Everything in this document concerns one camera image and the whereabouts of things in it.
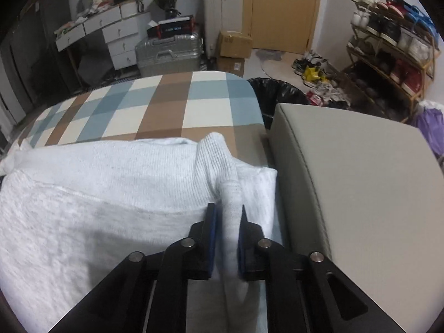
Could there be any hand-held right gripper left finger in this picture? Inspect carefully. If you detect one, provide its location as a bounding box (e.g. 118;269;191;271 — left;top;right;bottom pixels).
49;203;218;333

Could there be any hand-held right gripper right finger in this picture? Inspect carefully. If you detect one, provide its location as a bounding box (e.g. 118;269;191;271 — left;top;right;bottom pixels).
238;205;406;333

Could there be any light grey sweatshirt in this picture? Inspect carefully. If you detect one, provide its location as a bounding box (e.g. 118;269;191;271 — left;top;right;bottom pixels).
0;132;279;333

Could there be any grey upholstered bench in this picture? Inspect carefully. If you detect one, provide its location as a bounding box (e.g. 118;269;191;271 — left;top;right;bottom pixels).
269;103;444;332

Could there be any checked bed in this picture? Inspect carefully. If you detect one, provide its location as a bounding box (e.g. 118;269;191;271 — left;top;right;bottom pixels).
0;71;290;254

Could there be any black trash bag bin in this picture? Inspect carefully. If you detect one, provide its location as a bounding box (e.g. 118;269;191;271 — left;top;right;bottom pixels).
247;77;311;130

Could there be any cardboard box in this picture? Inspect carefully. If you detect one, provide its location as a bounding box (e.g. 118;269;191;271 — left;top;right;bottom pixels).
216;55;246;77
217;31;253;58

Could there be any beige floor mat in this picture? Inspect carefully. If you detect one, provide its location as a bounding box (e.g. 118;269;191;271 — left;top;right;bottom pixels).
258;54;306;84

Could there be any pile of worn sneakers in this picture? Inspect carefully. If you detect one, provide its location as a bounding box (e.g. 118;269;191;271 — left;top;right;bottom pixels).
291;50;351;106

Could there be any silver hard-shell suitcase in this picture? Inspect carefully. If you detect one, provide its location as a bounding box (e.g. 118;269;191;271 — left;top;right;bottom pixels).
135;32;205;77

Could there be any black and red box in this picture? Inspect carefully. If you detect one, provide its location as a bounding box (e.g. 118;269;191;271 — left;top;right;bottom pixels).
147;16;195;39

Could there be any white cabinet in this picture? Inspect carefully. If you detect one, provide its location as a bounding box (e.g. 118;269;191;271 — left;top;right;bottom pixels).
203;0;244;59

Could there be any purple bag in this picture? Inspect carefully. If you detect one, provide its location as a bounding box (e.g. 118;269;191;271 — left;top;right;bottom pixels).
414;107;444;160

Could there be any white drawer desk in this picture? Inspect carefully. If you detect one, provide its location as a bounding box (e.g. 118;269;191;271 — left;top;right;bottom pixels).
55;0;153;72

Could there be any white plastic bag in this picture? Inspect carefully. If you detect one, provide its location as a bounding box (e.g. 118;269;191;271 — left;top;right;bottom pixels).
418;100;444;112

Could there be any wooden door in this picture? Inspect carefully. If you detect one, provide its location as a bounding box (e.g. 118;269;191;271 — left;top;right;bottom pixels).
242;0;325;51

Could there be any dark wardrobe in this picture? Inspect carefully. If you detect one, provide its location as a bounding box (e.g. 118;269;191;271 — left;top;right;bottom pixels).
0;2;87;129

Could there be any pile of desk clutter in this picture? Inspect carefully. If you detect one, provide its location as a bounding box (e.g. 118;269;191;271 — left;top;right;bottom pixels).
55;0;117;35

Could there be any wooden shoe rack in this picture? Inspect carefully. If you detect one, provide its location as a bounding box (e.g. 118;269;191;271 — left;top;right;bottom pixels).
347;0;438;118

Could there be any bamboo shoe rack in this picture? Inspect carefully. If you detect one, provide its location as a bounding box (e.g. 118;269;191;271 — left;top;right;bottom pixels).
345;0;439;123

